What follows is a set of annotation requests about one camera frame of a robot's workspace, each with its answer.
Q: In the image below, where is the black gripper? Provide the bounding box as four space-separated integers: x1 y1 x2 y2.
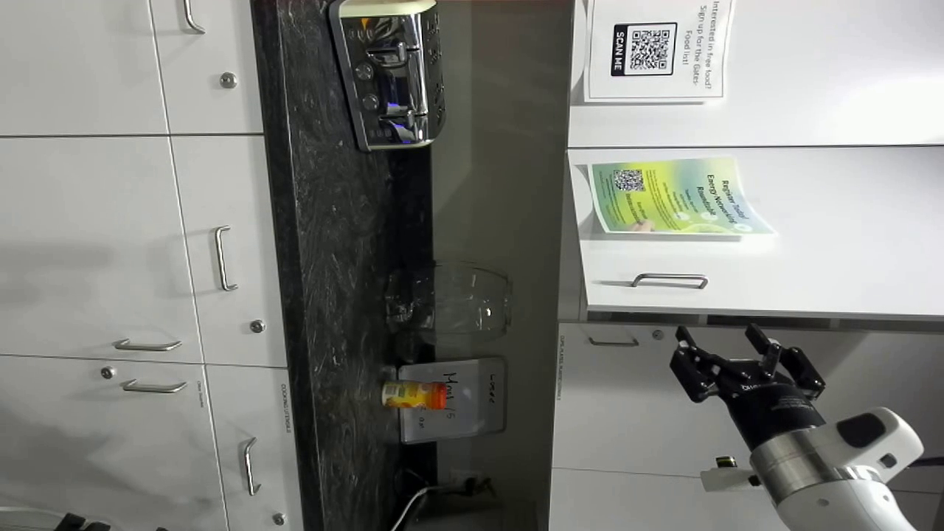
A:
669 321 829 455

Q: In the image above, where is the silver cupboard door handle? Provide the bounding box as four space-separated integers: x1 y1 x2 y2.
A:
583 334 644 352
627 270 710 293

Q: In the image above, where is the white cupboard door with poster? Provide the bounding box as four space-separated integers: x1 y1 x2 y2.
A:
565 144 944 324

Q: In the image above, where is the white cupboard door with QR paper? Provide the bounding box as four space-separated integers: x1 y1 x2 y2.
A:
565 0 944 150

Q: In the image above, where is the green poster sheet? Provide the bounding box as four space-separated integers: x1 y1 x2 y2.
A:
583 156 779 243

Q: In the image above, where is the silver metal box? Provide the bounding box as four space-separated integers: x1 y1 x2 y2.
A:
396 357 511 447

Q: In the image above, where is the clear glass jar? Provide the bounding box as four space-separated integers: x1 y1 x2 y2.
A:
384 261 515 339

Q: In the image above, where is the white paper with QR code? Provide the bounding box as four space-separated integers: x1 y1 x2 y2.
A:
582 0 739 106

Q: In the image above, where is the clear container with dark items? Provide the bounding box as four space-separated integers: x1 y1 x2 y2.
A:
328 0 441 153

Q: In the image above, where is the white drawer front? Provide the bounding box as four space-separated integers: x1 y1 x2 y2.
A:
148 0 267 140
169 137 290 370
203 362 306 531

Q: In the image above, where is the white lower cabinet door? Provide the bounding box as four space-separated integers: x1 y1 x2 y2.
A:
0 137 205 359
0 355 229 531
0 0 169 140

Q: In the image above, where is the black object on floor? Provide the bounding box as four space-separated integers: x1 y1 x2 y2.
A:
51 511 113 531

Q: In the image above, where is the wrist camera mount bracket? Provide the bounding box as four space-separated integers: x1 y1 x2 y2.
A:
700 455 767 497

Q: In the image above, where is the white power cable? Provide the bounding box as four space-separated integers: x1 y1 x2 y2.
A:
390 483 436 531

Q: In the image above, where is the silver drawer handle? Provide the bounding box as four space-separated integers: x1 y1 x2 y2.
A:
208 224 241 295
176 0 208 39
236 435 266 498

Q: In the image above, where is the silver cabinet door handle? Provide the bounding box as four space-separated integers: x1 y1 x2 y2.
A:
117 377 189 398
113 336 185 357

